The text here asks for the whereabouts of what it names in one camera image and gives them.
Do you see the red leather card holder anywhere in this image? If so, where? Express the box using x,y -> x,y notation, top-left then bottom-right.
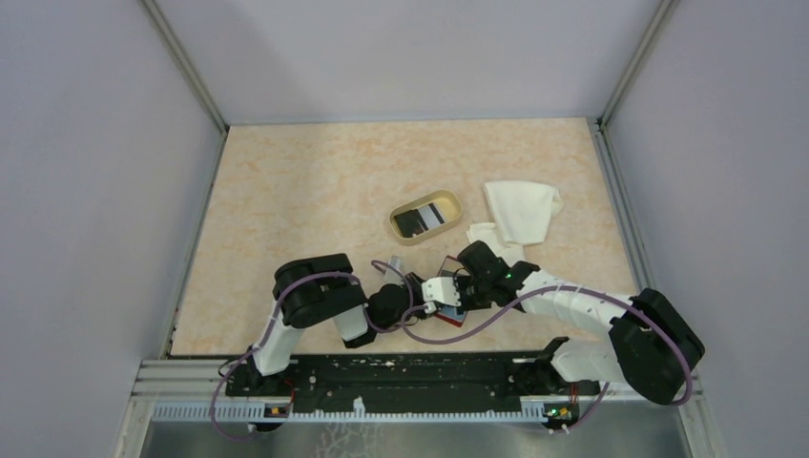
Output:
436,256 -> 467,327

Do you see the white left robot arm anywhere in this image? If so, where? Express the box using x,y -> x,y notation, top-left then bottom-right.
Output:
247,253 -> 425,395

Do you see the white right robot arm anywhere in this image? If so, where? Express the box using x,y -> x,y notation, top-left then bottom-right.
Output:
457,241 -> 705,406

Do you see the black silver-striped VIP card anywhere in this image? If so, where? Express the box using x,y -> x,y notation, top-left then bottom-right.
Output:
393,203 -> 446,239

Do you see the beige plastic tray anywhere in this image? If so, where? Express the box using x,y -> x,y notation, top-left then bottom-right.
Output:
388,190 -> 464,246

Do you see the white cloth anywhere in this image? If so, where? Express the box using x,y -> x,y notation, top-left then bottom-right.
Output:
467,180 -> 565,266

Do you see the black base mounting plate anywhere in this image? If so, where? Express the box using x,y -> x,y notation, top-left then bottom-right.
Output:
224,350 -> 601,414

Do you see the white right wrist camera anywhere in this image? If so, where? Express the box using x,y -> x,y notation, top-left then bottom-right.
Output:
421,277 -> 462,316

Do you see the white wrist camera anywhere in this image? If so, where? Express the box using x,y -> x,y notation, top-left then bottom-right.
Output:
388,256 -> 404,272
421,277 -> 462,316

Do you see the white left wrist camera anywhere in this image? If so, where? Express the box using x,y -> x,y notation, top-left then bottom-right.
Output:
388,256 -> 404,272

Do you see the aluminium front frame rail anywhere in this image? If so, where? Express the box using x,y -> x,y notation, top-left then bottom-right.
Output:
131,359 -> 704,401

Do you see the aluminium frame rail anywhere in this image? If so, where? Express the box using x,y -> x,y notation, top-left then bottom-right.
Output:
131,359 -> 704,401
597,0 -> 680,131
137,0 -> 229,135

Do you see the white slotted cable duct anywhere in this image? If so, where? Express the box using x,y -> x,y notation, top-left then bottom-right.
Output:
151,396 -> 579,425

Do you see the aluminium frame rail right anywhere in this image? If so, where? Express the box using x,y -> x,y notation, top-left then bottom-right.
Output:
597,0 -> 680,131

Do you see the aluminium frame rail left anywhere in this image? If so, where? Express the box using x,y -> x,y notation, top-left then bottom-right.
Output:
137,0 -> 229,135

